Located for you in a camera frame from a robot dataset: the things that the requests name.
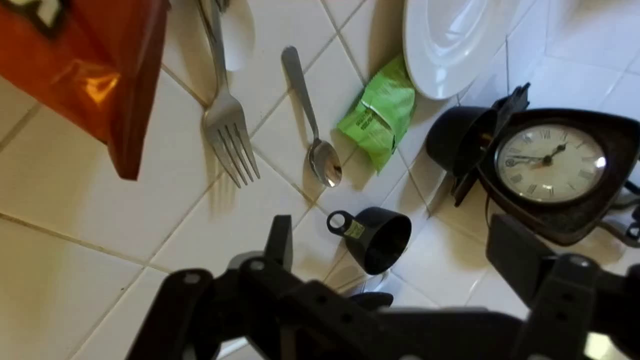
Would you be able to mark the metal spoon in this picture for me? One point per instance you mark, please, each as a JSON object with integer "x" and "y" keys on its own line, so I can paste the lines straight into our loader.
{"x": 324, "y": 163}

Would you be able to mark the white plate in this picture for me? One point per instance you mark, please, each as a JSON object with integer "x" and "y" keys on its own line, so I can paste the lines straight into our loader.
{"x": 453, "y": 40}

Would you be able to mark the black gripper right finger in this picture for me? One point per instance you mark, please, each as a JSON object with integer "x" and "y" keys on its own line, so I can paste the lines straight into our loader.
{"x": 573, "y": 307}

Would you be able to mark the red chips bag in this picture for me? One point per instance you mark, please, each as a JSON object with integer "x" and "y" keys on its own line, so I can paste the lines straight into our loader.
{"x": 73, "y": 61}

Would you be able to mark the green snack packet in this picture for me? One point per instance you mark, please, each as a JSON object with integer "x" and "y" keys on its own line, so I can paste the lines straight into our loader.
{"x": 381, "y": 112}

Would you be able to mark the black table clock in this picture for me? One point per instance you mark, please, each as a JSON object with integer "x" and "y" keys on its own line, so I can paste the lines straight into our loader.
{"x": 553, "y": 163}

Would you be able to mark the metal fork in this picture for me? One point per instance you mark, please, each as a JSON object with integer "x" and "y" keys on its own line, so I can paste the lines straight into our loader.
{"x": 230, "y": 133}

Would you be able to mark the black measuring scoop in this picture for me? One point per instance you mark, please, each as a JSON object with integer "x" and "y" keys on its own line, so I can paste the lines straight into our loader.
{"x": 381, "y": 236}

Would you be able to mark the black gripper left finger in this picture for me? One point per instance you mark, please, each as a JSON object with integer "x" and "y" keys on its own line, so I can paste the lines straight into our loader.
{"x": 200, "y": 313}

